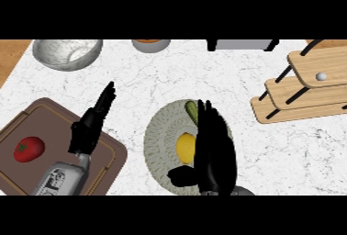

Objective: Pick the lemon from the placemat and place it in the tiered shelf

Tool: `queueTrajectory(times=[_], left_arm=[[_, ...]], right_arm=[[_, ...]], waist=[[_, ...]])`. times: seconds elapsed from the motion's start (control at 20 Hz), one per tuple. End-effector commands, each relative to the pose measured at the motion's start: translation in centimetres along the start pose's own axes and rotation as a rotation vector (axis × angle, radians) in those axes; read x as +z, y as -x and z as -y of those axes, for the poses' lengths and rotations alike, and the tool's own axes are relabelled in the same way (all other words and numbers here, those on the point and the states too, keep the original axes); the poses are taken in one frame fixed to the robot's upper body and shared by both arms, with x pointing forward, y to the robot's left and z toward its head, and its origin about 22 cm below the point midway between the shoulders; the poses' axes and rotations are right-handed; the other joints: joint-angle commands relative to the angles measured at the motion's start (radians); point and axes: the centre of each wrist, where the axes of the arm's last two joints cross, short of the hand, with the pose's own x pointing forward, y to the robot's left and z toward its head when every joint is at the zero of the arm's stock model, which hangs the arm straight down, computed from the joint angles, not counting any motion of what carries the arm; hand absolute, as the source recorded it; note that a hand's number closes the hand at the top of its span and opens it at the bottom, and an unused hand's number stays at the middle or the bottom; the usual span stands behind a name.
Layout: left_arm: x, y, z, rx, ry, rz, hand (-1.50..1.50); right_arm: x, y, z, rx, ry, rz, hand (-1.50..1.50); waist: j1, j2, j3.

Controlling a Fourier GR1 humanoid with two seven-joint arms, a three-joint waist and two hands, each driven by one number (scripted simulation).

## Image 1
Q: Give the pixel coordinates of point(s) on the grey appliance with black legs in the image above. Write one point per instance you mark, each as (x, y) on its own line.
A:
(241, 44)

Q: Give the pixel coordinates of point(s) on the grey cup with orange rim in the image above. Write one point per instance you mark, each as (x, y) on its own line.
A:
(151, 47)

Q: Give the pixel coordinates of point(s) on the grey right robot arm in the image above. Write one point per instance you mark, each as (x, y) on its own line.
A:
(244, 192)

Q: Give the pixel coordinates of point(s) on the green cucumber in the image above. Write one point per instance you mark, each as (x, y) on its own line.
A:
(191, 110)

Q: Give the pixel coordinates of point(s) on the wooden tiered shelf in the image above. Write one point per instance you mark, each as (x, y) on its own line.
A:
(308, 91)

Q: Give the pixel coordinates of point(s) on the yellow lemon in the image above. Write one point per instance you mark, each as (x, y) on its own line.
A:
(185, 148)

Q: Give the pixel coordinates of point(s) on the red tomato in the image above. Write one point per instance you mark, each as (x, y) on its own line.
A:
(29, 149)

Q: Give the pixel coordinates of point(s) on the small white ball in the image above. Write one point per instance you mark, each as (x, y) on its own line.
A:
(321, 76)

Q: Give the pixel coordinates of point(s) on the brown cutting board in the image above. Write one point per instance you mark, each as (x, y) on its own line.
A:
(49, 122)

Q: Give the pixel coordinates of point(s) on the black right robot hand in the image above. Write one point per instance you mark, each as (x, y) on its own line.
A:
(218, 153)

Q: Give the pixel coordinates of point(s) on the round grey woven placemat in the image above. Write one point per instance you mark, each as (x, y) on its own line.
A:
(164, 143)

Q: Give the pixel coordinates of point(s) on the white marble bowl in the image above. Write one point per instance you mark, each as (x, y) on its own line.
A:
(63, 55)

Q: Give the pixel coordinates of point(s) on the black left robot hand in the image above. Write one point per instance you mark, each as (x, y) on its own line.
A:
(86, 131)

